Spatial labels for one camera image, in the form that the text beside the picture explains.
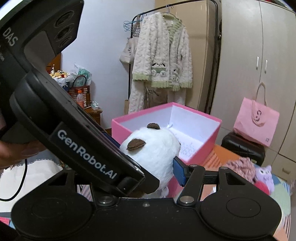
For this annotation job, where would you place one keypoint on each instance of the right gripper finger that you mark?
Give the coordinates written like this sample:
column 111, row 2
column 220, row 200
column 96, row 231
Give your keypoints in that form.
column 193, row 178

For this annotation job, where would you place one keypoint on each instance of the white cat plush toy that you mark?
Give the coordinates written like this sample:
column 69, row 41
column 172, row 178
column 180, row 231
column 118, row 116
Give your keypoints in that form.
column 154, row 149

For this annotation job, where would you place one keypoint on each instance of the pink floral scrunchie cloth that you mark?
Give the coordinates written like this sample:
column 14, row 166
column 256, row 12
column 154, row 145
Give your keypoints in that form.
column 243, row 167

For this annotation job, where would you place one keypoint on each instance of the magenta fluffy pom pom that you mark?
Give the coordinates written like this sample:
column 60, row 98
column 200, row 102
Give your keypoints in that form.
column 262, row 186

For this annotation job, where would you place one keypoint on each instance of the purple Kuromi plush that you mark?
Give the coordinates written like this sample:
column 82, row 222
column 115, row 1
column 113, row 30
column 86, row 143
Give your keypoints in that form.
column 264, row 174

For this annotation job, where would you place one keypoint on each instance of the person's left hand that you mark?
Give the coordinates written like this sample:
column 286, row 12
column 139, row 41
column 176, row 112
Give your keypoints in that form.
column 12, row 154

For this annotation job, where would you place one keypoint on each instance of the colourful patchwork blanket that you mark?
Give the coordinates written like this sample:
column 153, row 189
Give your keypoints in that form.
column 219, row 156

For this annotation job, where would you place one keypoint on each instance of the pink cardboard storage box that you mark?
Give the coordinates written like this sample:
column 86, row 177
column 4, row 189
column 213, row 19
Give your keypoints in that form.
column 196, row 131

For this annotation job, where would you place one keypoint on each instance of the woven basket with items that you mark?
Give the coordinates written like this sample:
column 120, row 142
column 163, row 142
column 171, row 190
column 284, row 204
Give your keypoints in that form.
column 76, row 82

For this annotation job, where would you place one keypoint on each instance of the black suitcase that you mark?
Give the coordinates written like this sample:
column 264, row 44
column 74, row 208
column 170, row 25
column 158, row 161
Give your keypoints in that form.
column 244, row 148

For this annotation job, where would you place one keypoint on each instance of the pink tote bag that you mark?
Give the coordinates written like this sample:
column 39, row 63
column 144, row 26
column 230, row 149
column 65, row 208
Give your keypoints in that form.
column 256, row 122

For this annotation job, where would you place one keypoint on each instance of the black clothes rack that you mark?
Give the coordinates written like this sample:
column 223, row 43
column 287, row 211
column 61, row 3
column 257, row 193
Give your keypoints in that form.
column 174, row 56

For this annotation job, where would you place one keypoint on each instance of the cream canvas tote bag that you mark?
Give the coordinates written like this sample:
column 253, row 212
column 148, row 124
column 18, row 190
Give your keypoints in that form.
column 127, row 55

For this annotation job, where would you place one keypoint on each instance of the cream knitted cardigan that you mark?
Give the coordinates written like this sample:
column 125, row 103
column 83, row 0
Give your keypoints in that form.
column 162, row 62

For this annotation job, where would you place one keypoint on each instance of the grey three-door wardrobe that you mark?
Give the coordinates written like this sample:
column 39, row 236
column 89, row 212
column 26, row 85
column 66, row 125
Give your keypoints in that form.
column 257, row 61

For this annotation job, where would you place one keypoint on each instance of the beige tall cabinet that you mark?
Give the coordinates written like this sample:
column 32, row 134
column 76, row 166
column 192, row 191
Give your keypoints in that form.
column 202, row 19

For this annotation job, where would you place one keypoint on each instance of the blue wire hangers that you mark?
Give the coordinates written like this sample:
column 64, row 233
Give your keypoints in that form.
column 133, row 26

